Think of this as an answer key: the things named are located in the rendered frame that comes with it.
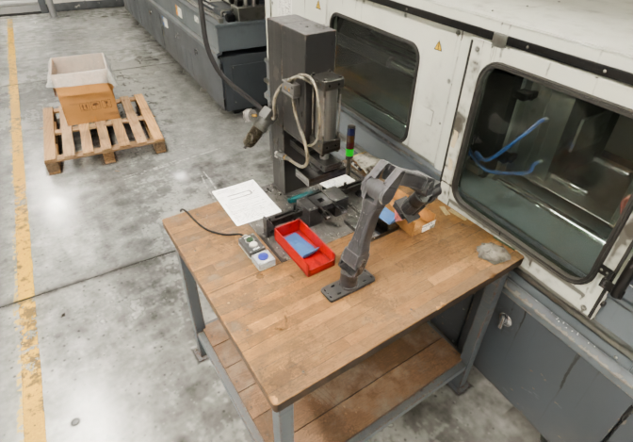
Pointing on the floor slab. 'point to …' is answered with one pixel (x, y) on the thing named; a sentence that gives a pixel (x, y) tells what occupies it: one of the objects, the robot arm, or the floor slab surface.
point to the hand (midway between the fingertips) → (397, 219)
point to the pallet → (99, 134)
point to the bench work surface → (334, 324)
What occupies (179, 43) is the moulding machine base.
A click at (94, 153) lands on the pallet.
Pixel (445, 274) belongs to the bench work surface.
